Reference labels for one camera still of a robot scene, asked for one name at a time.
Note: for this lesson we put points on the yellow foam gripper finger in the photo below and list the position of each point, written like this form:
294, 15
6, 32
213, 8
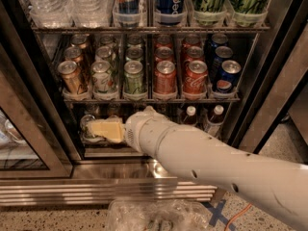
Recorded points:
112, 128

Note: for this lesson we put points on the green soda can front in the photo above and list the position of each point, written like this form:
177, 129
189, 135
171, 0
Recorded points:
133, 77

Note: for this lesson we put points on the green soda can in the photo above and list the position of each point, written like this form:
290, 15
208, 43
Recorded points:
134, 54
135, 41
133, 77

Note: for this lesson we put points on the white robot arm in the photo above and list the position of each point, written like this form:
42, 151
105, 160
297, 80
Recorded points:
277, 187

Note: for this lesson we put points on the silver can bottom left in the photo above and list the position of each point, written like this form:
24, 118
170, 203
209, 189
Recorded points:
84, 126

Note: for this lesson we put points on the white green can front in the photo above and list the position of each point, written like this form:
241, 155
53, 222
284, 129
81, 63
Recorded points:
102, 76

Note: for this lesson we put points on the white green can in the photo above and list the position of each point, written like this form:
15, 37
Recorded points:
102, 76
109, 40
106, 53

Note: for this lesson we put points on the gold can front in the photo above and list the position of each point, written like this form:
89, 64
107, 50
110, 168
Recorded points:
73, 77

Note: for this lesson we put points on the gold can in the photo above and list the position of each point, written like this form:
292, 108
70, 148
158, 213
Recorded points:
73, 77
75, 54
84, 43

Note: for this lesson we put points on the orange soda can front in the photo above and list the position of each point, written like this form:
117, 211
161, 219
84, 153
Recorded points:
165, 77

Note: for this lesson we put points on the white green can middle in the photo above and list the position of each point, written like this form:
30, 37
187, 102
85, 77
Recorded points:
106, 53

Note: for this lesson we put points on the green soda can middle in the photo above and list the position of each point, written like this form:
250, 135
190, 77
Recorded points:
134, 54

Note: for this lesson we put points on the glass fridge door left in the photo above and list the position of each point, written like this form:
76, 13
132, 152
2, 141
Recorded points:
42, 155

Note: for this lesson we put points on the gold can middle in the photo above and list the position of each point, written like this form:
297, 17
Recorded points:
75, 54

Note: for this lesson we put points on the white green can rear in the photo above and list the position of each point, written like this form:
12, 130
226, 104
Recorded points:
109, 40

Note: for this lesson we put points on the green soda can rear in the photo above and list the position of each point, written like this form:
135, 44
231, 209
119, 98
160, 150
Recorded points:
135, 41

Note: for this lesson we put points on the gold can rear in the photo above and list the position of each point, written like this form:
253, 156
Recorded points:
84, 43

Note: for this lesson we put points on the red cola can front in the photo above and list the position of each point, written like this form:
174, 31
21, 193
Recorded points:
195, 77

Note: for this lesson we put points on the red cola can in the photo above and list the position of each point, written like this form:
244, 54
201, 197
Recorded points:
195, 77
191, 40
193, 53

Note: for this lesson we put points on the orange soda can rear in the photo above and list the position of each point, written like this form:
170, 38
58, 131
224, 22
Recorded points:
163, 41

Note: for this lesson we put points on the red cola can middle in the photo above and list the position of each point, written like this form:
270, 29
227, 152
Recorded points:
193, 53

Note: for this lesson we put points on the red cola can rear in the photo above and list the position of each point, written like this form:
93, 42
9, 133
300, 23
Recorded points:
191, 40

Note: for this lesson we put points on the blue pepsi can front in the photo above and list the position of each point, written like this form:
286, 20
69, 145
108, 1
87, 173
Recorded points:
227, 76

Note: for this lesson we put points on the blue pepsi can middle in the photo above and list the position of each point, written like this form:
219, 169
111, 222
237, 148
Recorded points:
221, 54

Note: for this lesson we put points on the stainless steel fridge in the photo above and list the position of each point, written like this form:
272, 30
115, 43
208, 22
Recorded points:
273, 78

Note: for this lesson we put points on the red bull tall can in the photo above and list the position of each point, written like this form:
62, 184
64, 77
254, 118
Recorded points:
128, 12

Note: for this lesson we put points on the blue pepsi can rear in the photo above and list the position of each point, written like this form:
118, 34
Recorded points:
212, 42

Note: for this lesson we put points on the tall blue pepsi can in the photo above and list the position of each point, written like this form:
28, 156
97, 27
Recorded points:
169, 11

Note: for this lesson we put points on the green tall can left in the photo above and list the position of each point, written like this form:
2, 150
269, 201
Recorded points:
208, 12

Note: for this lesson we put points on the green tall can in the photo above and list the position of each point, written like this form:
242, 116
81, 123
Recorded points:
208, 12
248, 13

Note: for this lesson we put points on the green tall can right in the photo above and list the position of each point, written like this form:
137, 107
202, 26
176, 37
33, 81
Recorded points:
248, 13

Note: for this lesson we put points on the brown bottle white cap left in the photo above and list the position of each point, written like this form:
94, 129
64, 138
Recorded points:
188, 116

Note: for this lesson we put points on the brown bottle white cap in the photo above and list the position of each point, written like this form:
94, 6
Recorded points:
188, 116
213, 120

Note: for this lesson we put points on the clear plastic bin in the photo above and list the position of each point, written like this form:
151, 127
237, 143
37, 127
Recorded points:
162, 215

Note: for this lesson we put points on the brown bottle white cap right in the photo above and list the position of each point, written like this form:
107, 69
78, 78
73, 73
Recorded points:
213, 120

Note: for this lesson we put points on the clear water bottle right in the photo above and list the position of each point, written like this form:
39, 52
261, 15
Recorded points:
92, 13

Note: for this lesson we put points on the clear water bottle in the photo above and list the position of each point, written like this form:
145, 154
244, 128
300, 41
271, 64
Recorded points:
92, 13
51, 13

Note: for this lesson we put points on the blue tape cross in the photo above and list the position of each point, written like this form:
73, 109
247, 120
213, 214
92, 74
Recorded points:
220, 214

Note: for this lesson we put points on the clear water bottle left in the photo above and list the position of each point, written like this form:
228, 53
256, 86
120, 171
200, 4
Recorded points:
51, 13

